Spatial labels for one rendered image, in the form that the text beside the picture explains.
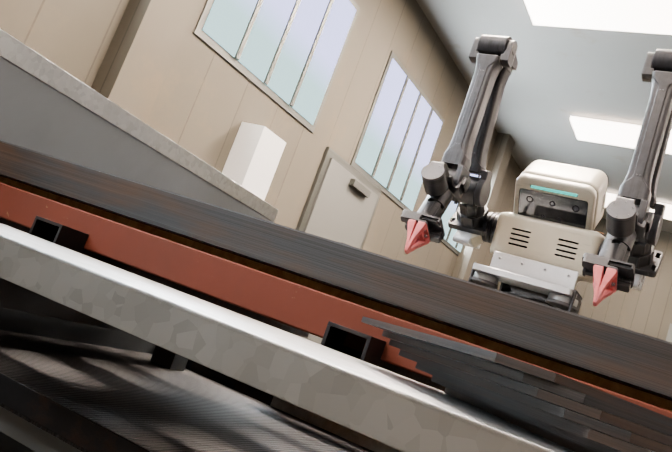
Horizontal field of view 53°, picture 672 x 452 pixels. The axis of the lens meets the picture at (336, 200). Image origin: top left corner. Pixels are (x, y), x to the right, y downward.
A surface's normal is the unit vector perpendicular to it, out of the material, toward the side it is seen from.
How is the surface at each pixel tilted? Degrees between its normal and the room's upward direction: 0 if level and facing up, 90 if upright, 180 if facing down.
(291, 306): 90
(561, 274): 90
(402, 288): 90
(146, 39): 90
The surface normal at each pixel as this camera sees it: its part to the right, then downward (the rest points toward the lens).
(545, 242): -0.49, -0.18
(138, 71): 0.83, 0.20
